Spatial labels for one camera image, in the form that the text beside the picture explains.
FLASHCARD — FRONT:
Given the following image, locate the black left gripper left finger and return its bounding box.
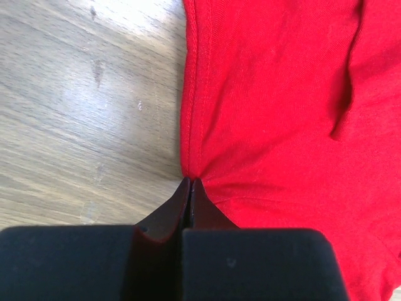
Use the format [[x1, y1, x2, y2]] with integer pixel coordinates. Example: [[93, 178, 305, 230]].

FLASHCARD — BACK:
[[1, 178, 190, 300]]

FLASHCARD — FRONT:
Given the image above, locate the red t-shirt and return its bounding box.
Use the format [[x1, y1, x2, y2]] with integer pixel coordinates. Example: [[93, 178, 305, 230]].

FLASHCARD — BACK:
[[180, 1, 400, 300]]

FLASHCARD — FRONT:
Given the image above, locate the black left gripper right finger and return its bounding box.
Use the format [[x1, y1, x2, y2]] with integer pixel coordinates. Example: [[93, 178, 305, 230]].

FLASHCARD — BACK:
[[182, 180, 346, 300]]

